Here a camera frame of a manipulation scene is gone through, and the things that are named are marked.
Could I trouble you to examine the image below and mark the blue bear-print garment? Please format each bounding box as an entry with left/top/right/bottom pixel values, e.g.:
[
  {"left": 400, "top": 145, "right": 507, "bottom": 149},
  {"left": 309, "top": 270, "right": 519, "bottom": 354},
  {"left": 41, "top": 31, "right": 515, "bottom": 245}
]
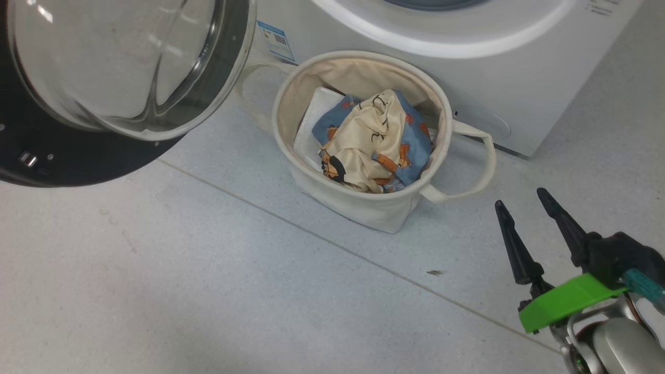
[{"left": 312, "top": 91, "right": 434, "bottom": 193}]

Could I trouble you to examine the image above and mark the white front-load washing machine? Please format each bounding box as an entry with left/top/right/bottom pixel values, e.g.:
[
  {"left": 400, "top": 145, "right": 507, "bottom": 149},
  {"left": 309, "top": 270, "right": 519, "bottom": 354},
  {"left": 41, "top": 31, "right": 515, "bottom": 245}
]
[{"left": 255, "top": 0, "right": 645, "bottom": 157}]

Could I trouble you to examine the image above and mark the cream beige garment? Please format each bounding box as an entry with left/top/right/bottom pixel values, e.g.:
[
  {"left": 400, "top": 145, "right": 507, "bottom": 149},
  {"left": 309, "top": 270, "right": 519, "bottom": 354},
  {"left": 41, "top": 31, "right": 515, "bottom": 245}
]
[{"left": 320, "top": 89, "right": 411, "bottom": 193}]

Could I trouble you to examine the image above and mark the round white filter cover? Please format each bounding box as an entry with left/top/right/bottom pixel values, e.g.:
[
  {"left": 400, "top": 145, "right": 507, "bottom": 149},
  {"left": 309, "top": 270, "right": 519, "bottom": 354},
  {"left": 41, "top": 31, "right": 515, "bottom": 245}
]
[{"left": 452, "top": 106, "right": 511, "bottom": 140}]

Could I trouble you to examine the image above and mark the blue energy label sticker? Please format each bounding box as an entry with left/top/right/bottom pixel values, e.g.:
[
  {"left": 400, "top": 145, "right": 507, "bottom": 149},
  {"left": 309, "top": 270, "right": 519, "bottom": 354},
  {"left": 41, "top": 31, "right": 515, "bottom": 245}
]
[{"left": 257, "top": 21, "right": 296, "bottom": 64}]

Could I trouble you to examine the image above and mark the black-rimmed glass washer door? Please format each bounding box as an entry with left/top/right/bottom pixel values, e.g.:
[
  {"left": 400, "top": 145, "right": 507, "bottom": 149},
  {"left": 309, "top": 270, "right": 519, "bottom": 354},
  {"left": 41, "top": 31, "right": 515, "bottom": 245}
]
[{"left": 0, "top": 0, "right": 258, "bottom": 188}]

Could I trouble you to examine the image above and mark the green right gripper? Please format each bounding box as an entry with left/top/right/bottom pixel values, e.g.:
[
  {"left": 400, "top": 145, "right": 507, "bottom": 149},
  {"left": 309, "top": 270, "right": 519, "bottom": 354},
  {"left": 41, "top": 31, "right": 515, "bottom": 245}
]
[{"left": 495, "top": 188, "right": 665, "bottom": 333}]

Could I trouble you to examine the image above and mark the white folded cloth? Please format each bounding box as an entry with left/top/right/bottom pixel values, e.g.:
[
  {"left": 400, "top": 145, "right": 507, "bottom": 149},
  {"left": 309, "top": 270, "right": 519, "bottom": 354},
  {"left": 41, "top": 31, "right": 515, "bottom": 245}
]
[{"left": 294, "top": 87, "right": 346, "bottom": 172}]

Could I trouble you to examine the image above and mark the cream fabric laundry basket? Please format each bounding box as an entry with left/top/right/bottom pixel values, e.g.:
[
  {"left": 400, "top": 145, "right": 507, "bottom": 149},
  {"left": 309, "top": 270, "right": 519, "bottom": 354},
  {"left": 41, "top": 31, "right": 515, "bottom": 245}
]
[{"left": 234, "top": 50, "right": 497, "bottom": 233}]

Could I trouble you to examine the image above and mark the teal cable connector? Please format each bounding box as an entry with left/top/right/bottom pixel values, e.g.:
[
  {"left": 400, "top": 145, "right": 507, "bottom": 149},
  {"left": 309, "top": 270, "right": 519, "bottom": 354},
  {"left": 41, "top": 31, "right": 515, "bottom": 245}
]
[{"left": 622, "top": 269, "right": 665, "bottom": 312}]

